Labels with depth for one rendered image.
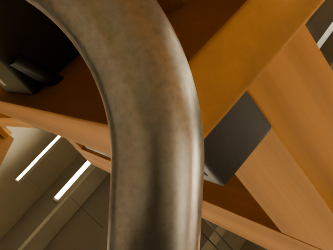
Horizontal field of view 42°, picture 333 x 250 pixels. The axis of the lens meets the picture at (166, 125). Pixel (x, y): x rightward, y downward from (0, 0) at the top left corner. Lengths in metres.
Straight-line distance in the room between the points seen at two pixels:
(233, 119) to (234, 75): 0.11
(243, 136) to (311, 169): 0.09
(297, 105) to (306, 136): 0.03
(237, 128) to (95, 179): 7.84
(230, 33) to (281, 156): 0.20
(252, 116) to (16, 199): 9.63
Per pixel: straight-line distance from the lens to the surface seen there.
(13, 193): 9.90
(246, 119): 0.36
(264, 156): 0.44
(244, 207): 0.69
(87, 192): 8.15
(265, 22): 0.26
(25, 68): 0.42
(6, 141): 4.86
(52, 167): 10.06
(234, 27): 0.25
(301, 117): 0.41
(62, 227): 8.10
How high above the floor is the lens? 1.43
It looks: 23 degrees up
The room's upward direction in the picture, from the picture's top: 140 degrees clockwise
